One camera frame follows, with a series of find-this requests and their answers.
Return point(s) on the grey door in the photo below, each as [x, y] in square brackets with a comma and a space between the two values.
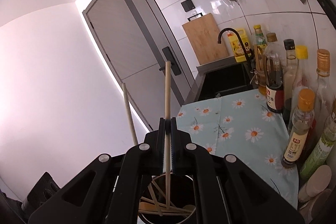
[130, 35]

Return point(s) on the black faucet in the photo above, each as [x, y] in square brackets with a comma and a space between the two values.
[249, 59]

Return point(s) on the green yellow cap bottle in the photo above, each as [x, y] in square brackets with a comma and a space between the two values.
[259, 37]

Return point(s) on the black sink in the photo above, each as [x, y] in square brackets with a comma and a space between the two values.
[227, 80]

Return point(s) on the paper cup stack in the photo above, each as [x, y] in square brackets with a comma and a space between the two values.
[317, 183]
[312, 208]

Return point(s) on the yellow oil jug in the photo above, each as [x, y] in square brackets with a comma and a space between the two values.
[237, 47]

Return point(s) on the cartoon print ceramic spoon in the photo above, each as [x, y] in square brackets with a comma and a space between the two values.
[150, 207]

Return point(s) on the white ceramic spoon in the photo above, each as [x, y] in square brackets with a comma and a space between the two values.
[189, 209]

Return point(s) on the small orange cap bottle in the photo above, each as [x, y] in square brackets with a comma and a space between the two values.
[302, 120]

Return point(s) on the black door handle lock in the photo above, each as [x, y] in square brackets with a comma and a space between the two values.
[170, 57]

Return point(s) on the wooden cutting board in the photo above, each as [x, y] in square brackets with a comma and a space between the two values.
[203, 34]

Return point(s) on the tall gold cap bottle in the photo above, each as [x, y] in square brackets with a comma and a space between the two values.
[324, 93]

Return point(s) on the daisy print tablecloth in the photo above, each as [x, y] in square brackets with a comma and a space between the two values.
[241, 124]

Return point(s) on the thin wooden chopstick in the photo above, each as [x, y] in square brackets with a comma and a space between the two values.
[135, 141]

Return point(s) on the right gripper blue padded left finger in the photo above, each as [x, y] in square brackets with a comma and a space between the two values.
[161, 145]

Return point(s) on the pale wooden chopstick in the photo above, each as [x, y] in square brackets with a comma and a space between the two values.
[167, 130]

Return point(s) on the green label oil bottle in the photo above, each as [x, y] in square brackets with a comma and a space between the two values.
[322, 149]

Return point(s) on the black cap vinegar bottle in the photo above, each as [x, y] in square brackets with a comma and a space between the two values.
[288, 77]

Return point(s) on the black wall socket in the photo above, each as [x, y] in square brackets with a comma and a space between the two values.
[188, 5]

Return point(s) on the dark soy sauce bottle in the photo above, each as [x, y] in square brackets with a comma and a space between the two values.
[272, 63]

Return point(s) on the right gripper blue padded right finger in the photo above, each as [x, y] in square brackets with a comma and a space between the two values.
[173, 128]

